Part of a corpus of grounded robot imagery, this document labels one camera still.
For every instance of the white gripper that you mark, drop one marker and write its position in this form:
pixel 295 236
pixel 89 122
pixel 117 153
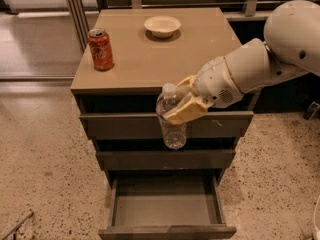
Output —
pixel 215 82

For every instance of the clear plastic water bottle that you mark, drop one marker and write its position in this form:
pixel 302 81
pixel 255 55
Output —
pixel 174 136

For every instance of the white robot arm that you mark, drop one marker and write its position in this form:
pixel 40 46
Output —
pixel 290 49

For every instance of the grey top drawer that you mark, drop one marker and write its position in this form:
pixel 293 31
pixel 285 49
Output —
pixel 133 126

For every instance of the grey drawer cabinet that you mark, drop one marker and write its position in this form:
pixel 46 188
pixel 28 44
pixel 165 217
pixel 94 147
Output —
pixel 143 63

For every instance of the grey middle drawer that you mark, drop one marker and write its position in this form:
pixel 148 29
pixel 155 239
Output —
pixel 165 160

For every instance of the grey open bottom drawer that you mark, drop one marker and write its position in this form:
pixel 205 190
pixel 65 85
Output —
pixel 169 207

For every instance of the white ceramic bowl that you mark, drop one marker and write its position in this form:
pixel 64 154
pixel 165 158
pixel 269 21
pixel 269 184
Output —
pixel 162 26

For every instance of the orange soda can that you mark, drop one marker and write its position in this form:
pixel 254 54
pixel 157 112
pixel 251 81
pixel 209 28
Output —
pixel 100 48

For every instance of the small dark floor device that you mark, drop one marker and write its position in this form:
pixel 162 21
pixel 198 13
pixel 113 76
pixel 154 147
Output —
pixel 313 111

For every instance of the metal rod on floor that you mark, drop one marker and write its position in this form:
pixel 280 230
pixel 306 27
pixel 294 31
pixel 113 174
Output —
pixel 16 226

